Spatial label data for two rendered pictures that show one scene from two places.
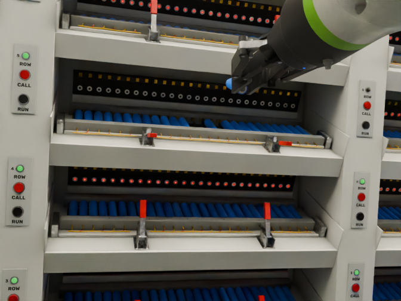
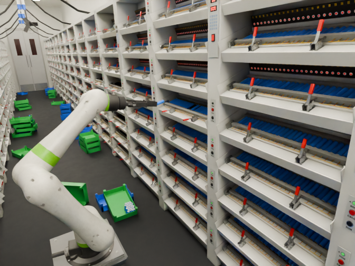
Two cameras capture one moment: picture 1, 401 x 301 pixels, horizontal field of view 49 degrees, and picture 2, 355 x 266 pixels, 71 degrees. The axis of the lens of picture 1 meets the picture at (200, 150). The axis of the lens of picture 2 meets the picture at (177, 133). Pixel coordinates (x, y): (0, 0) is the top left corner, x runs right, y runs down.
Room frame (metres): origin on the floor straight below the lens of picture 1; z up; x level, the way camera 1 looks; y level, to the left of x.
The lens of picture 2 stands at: (0.46, -1.52, 1.33)
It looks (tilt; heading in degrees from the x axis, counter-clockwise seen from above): 19 degrees down; 75
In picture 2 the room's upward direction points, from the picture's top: 2 degrees counter-clockwise
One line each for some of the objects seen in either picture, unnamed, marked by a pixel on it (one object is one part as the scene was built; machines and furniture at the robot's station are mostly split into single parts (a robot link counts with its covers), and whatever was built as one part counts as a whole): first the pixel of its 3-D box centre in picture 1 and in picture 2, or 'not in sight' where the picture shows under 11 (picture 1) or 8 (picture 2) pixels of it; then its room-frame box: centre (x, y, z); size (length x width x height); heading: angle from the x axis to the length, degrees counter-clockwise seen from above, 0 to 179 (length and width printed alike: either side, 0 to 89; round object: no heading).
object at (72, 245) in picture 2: not in sight; (78, 246); (0.21, -0.33, 0.33); 0.26 x 0.15 x 0.06; 6
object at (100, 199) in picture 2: not in sight; (114, 197); (0.40, 0.56, 0.04); 0.30 x 0.20 x 0.08; 15
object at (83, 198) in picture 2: not in sight; (69, 193); (0.01, 0.65, 0.10); 0.30 x 0.08 x 0.20; 155
